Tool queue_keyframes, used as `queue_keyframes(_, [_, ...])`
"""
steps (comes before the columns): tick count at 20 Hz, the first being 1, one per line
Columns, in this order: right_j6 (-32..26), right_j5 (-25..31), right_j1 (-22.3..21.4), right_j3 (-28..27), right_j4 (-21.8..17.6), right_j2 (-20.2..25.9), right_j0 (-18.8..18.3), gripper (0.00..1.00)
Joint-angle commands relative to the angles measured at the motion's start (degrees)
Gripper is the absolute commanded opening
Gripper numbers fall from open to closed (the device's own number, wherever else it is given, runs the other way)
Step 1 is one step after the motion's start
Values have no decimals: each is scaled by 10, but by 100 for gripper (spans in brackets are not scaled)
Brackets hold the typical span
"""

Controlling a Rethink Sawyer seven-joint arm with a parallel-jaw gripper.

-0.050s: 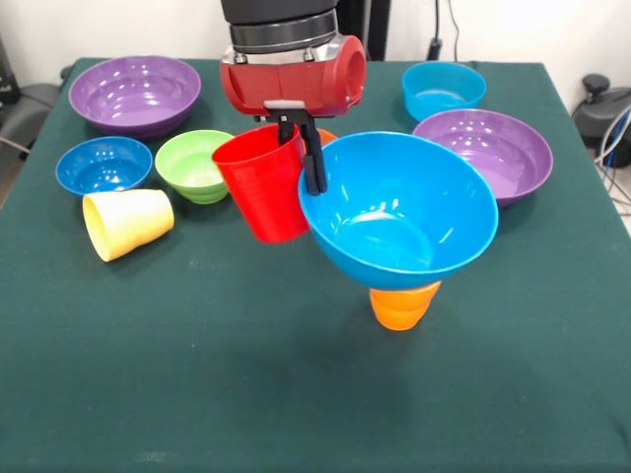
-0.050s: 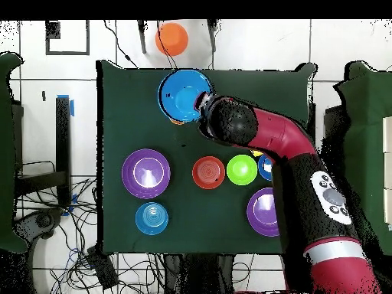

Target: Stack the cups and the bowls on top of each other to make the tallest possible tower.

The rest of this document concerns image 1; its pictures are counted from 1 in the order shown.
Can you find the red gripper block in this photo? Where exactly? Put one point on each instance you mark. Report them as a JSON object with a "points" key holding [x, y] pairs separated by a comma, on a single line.
{"points": [[291, 81]]}

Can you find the red plastic cup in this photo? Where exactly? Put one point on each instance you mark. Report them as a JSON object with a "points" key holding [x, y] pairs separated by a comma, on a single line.
{"points": [[266, 197]]}

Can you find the large light blue bowl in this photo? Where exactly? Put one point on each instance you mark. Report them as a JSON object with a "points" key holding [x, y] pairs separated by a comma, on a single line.
{"points": [[394, 222]]}

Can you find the yellow plastic cup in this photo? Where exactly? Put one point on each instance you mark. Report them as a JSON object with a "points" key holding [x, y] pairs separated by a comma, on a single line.
{"points": [[128, 222]]}

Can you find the orange plastic cup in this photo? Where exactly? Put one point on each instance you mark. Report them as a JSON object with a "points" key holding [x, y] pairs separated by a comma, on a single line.
{"points": [[399, 310]]}

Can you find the purple plastic bowl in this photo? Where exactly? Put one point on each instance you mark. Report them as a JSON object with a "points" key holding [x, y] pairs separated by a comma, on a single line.
{"points": [[508, 153], [133, 98]]}

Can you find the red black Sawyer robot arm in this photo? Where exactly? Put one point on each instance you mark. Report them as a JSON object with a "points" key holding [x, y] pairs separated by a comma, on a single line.
{"points": [[281, 20]]}

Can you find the orange-red plastic bowl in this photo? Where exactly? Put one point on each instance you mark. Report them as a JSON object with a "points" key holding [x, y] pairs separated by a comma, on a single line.
{"points": [[325, 135]]}

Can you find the green plastic bowl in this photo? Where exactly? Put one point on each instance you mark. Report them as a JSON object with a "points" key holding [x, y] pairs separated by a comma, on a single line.
{"points": [[187, 167]]}

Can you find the small light blue bowl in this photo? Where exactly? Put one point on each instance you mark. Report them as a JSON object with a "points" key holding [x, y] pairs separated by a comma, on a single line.
{"points": [[443, 93]]}

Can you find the dark blue plastic bowl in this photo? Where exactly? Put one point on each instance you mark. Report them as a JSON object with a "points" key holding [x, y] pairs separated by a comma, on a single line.
{"points": [[103, 170]]}

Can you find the dark green tablecloth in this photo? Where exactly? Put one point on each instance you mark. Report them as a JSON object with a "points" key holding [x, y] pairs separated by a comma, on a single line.
{"points": [[197, 369]]}

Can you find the black office chair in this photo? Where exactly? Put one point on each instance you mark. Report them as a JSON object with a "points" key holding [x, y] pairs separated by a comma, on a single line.
{"points": [[29, 103]]}

